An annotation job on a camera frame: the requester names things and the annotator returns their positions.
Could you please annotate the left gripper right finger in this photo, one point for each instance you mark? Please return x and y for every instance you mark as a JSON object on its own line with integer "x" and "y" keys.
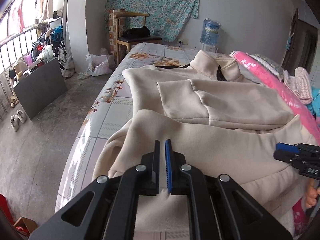
{"x": 218, "y": 208}

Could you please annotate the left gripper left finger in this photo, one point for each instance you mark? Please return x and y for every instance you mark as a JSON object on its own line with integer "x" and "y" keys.
{"x": 107, "y": 207}

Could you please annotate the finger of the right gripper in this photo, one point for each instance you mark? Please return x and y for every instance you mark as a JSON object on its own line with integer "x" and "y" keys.
{"x": 289, "y": 157}
{"x": 287, "y": 148}

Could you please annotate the cream jacket with black trim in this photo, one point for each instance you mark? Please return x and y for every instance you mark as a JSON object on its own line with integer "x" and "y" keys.
{"x": 221, "y": 122}

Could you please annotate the black clothes on chair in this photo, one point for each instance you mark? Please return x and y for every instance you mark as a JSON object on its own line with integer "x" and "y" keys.
{"x": 136, "y": 33}

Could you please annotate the person's right hand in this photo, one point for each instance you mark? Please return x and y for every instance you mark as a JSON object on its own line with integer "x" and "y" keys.
{"x": 311, "y": 194}

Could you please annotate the pink floral blanket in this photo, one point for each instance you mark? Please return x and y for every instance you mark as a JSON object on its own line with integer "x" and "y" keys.
{"x": 300, "y": 219}

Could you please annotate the teal cartoon blanket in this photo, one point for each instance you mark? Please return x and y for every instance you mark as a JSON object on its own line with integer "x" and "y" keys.
{"x": 314, "y": 106}

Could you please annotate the pink checkered cloth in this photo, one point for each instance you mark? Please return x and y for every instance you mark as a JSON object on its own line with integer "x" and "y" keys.
{"x": 299, "y": 84}

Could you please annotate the green lace-edged pillow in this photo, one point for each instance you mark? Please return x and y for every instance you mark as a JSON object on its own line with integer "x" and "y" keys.
{"x": 270, "y": 65}

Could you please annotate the cardboard box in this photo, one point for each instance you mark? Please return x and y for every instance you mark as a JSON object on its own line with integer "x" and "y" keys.
{"x": 25, "y": 226}

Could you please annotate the red paper bag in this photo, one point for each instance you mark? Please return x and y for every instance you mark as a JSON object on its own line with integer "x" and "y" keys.
{"x": 5, "y": 209}

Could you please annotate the floral plaid bed sheet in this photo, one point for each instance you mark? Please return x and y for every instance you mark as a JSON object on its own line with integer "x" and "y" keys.
{"x": 111, "y": 110}

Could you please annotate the white water dispenser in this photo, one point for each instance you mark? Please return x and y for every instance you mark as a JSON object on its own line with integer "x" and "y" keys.
{"x": 209, "y": 48}

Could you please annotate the beige shoe pair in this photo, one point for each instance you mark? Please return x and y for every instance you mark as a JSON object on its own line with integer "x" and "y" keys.
{"x": 19, "y": 117}

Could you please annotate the blue water bottle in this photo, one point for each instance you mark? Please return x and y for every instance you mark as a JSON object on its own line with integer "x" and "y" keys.
{"x": 210, "y": 32}

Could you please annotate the dark grey cabinet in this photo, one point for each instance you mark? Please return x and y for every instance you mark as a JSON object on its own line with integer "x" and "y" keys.
{"x": 40, "y": 88}

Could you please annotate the white plastic bag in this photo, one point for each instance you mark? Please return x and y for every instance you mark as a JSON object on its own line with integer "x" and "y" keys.
{"x": 99, "y": 64}

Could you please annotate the wooden chair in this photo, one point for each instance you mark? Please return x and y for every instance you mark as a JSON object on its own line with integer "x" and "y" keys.
{"x": 122, "y": 40}

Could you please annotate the bicycle with blue bag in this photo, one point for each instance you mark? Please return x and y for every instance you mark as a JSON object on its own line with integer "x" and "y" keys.
{"x": 52, "y": 37}

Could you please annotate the metal balcony railing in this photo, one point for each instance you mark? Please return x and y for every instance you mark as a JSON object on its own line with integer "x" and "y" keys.
{"x": 13, "y": 48}

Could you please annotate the teal floral wall cloth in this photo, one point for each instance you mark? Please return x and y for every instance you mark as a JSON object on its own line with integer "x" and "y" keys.
{"x": 167, "y": 17}

